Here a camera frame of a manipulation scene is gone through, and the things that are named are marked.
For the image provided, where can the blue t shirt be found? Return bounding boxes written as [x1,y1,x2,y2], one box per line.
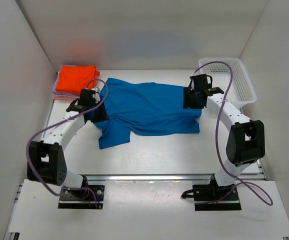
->
[96,78,202,150]

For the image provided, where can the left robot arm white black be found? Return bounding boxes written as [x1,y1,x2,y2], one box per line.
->
[27,87,109,199]

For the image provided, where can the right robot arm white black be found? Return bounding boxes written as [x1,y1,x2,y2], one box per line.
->
[183,74,265,201]

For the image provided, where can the folded orange t shirt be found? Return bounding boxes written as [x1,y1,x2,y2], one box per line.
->
[52,65,101,96]

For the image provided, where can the white plastic basket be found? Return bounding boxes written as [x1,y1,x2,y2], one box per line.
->
[198,57,257,109]

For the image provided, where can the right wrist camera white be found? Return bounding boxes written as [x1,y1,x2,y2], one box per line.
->
[188,75,195,90]

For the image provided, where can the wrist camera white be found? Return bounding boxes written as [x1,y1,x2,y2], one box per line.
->
[91,87,101,102]
[188,75,195,90]

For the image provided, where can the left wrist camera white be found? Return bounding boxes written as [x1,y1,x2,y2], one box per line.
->
[91,87,101,102]

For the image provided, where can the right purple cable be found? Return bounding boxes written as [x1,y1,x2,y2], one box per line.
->
[190,61,273,207]

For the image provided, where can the purple cable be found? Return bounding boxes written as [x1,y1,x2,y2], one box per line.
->
[190,61,273,207]
[25,78,110,210]

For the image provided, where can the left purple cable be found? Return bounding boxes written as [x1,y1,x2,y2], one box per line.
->
[25,78,110,210]

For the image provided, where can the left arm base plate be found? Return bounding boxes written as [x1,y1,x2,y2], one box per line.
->
[58,184,105,210]

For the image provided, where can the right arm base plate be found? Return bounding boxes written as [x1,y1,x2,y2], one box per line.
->
[181,181,242,211]

